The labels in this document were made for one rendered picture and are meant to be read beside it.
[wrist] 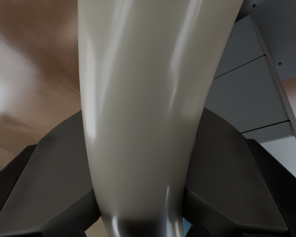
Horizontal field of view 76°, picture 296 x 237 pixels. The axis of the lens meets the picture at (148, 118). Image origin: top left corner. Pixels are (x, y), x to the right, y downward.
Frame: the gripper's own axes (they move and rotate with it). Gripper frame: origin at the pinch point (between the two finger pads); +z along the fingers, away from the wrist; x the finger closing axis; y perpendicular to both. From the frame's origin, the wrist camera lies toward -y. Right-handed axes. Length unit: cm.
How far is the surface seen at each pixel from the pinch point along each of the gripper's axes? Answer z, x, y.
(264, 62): 69, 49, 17
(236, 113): 54, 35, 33
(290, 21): 108, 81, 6
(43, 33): 145, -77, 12
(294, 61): 114, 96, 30
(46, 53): 152, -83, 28
